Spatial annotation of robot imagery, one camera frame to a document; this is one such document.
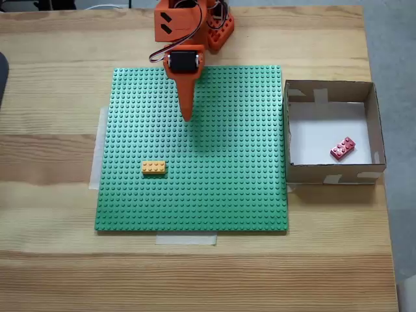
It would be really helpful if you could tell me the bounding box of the red lego block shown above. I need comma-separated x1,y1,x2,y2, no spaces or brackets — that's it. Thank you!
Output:
330,136,358,163

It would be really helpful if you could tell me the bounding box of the yellow lego block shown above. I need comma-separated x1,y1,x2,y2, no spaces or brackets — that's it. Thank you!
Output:
141,161,168,177

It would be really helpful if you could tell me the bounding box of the gripper servo cable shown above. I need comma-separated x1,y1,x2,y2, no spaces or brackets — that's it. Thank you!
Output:
148,3,205,64

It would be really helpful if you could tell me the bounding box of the green lego baseplate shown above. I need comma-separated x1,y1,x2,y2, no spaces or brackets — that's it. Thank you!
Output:
94,64,289,235

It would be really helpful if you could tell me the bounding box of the dark grey object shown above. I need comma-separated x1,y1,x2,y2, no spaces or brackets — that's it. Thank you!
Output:
0,51,10,108

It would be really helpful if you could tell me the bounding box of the black object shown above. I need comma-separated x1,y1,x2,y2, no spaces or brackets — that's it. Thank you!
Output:
32,0,77,10

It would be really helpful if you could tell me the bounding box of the brown cardboard box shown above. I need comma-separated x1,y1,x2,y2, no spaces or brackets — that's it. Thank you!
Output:
283,79,387,185

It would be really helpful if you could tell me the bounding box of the white paper box lining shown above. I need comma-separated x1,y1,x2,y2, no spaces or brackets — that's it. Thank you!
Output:
288,101,373,166

